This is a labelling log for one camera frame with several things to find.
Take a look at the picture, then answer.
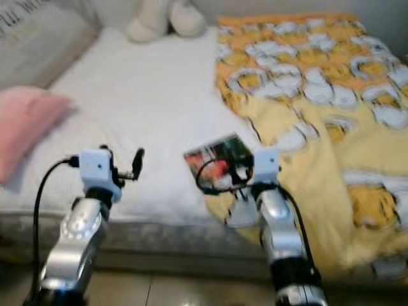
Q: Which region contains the cream plush toy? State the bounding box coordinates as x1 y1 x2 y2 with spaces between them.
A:
126 0 208 44

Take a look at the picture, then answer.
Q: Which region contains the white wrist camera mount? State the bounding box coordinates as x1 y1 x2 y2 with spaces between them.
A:
80 147 119 198
253 149 281 187

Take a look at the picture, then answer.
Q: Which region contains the grey printed cushion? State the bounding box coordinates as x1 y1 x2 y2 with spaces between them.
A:
0 0 99 90

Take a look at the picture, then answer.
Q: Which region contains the pink plush pillow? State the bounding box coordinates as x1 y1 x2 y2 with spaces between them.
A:
0 86 74 186

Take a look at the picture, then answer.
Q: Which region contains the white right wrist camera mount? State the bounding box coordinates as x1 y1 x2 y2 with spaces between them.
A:
253 149 281 187

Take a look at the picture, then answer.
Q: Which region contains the white quilted mattress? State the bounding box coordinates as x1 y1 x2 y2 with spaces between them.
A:
0 25 408 265

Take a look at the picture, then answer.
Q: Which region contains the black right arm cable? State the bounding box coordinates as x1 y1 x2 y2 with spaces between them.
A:
194 158 317 270

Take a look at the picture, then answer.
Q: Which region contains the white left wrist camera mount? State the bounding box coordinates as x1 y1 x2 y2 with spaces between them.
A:
80 147 119 198

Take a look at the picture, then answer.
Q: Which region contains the dark green red magazine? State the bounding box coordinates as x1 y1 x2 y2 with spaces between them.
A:
184 132 256 192

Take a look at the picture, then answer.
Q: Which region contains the yellow cartoon print blanket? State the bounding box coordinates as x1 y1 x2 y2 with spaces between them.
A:
215 13 408 281

